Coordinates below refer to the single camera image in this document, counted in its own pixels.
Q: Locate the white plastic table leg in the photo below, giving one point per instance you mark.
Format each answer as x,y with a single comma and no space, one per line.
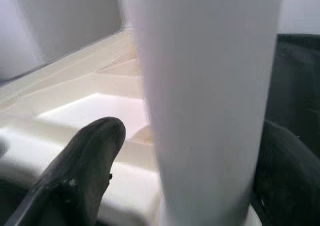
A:
207,98

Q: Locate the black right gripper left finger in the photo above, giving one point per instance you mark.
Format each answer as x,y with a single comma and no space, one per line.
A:
75,176

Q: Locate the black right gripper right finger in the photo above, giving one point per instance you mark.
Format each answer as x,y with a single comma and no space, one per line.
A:
287,176

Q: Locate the white plastic table top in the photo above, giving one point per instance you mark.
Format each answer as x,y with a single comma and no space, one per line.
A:
75,106

